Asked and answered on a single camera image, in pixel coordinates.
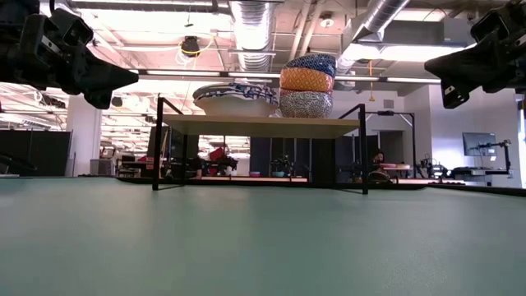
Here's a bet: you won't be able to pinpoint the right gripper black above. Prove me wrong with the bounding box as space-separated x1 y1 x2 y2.
424 28 526 110

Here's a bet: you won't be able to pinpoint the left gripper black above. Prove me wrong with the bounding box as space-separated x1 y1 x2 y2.
0 14 140 110

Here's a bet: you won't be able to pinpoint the blue diamond-dotted bowl yellow inside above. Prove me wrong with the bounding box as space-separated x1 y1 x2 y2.
282 52 338 79

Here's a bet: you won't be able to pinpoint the orange lattice patterned bowl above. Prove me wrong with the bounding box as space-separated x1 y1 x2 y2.
279 67 335 93

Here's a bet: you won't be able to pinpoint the grey white patterned bowl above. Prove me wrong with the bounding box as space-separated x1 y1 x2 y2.
279 90 335 119

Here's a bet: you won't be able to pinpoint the black computer monitor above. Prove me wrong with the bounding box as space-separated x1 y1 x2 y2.
462 132 497 158

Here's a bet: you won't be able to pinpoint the grey cabinet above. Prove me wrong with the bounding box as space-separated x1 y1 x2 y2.
89 158 117 178

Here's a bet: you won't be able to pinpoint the long ceiling light strip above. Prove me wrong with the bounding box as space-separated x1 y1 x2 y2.
137 68 443 84

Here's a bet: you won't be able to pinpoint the black room partition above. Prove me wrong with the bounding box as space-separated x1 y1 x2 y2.
0 129 73 178

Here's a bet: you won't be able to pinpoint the black round ceiling device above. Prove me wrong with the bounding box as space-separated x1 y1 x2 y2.
179 35 201 58

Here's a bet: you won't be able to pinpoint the person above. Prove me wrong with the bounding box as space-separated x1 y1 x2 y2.
367 148 391 184

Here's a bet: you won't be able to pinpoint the red object on desk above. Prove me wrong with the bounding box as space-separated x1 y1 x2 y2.
207 146 227 164

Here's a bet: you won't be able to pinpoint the dark room divider panels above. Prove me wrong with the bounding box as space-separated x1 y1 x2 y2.
248 135 371 184

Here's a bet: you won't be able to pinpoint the green potted plant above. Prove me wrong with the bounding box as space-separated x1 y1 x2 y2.
269 154 295 178

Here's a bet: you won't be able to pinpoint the grey rectangular air duct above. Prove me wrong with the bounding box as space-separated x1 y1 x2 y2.
381 18 478 49

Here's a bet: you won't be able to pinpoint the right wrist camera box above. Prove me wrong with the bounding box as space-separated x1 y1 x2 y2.
469 7 514 42

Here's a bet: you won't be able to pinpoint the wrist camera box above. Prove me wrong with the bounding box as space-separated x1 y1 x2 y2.
469 7 514 42
48 7 95 49

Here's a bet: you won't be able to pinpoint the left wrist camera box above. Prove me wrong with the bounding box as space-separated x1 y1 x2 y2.
48 7 95 49

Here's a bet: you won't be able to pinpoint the black metal frame stand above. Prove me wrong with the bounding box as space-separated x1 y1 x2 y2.
365 109 417 178

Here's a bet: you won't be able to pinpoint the silver round ventilation duct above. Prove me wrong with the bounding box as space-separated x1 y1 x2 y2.
335 0 412 77
228 0 275 74

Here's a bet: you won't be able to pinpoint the wooden shelf black metal frame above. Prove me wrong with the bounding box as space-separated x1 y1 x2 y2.
151 95 370 196

